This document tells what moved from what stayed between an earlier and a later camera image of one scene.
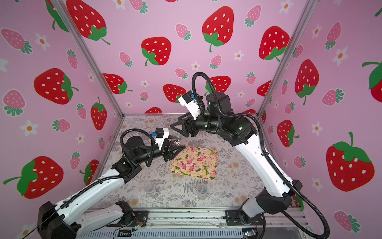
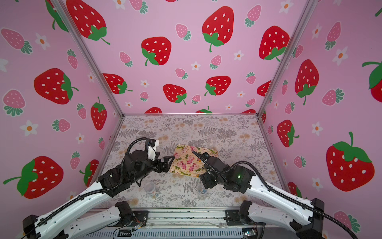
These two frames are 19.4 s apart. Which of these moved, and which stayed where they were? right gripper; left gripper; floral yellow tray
Moved: left gripper; right gripper
Stayed: floral yellow tray
